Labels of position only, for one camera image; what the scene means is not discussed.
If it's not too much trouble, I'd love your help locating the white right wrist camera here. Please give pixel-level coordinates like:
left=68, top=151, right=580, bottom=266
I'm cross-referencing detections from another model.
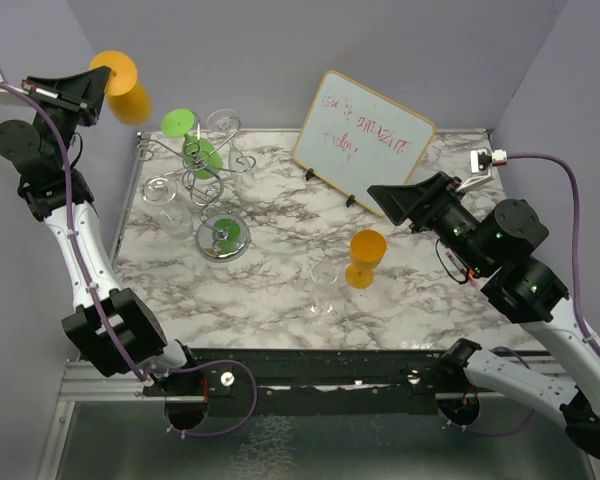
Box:
left=457, top=149, right=508, bottom=193

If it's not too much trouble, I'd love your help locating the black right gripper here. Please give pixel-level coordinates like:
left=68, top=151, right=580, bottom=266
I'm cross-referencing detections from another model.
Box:
left=368, top=169, right=494, bottom=275

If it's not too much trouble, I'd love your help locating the green plastic wine glass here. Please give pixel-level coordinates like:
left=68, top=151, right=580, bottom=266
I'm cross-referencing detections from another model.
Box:
left=161, top=108, right=223, bottom=180

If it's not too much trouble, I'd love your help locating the clear wine glass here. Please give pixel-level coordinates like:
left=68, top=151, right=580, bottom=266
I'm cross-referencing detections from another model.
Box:
left=206, top=109, right=256, bottom=192
left=310, top=261, right=339, bottom=315
left=141, top=176, right=194, bottom=239

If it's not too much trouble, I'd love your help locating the orange plastic goblet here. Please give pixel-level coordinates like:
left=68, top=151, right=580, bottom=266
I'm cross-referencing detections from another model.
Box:
left=345, top=229, right=387, bottom=289
left=89, top=50, right=152, bottom=125

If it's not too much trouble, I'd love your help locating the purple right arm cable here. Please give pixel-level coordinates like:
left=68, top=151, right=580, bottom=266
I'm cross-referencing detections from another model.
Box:
left=507, top=153, right=600, bottom=379

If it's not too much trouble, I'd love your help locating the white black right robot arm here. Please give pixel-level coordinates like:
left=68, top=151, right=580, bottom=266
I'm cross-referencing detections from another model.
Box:
left=368, top=172, right=600, bottom=460

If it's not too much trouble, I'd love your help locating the orange plastic goblet front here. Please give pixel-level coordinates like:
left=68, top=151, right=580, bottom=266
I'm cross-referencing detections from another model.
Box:
left=345, top=229, right=387, bottom=289

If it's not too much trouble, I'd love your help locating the chrome wine glass rack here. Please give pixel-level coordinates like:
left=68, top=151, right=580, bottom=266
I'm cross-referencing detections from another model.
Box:
left=135, top=113, right=251, bottom=263

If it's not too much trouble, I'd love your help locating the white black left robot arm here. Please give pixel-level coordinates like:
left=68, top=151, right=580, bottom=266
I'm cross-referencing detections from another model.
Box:
left=0, top=66, right=201, bottom=395

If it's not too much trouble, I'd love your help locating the black aluminium table frame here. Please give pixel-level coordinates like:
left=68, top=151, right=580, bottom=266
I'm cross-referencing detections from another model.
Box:
left=59, top=344, right=556, bottom=419

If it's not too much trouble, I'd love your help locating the yellow framed whiteboard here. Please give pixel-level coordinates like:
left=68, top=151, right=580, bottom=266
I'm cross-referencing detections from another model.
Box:
left=292, top=70, right=436, bottom=215

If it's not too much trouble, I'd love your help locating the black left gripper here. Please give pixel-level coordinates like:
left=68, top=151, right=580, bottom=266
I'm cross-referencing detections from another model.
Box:
left=17, top=62, right=108, bottom=166

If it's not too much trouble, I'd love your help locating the clear wine glass front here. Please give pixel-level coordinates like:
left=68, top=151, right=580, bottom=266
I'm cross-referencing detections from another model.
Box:
left=310, top=261, right=339, bottom=315

